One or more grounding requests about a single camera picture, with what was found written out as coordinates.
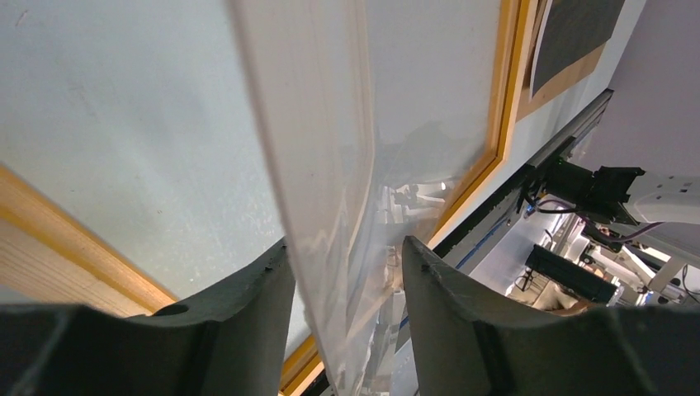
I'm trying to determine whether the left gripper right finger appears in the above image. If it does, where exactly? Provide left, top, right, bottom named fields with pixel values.
left=402, top=236, right=699, bottom=395

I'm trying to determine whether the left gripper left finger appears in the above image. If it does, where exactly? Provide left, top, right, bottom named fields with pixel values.
left=1, top=241, right=295, bottom=395

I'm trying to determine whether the orange wooden picture frame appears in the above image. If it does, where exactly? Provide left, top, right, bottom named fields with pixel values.
left=1, top=1, right=537, bottom=395

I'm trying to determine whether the clear acrylic sheet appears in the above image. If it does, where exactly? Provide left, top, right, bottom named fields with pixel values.
left=230, top=1, right=528, bottom=395

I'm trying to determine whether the landscape photo print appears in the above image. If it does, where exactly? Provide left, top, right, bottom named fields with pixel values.
left=530, top=0, right=625, bottom=96

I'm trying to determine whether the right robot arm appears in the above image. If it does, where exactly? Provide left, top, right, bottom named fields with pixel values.
left=542, top=161, right=699, bottom=225

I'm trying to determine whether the brown backing board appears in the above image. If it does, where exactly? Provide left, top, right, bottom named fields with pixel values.
left=516, top=1, right=606, bottom=121

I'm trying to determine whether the aluminium frame front rail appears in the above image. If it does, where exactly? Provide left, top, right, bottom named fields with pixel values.
left=433, top=88, right=614, bottom=275

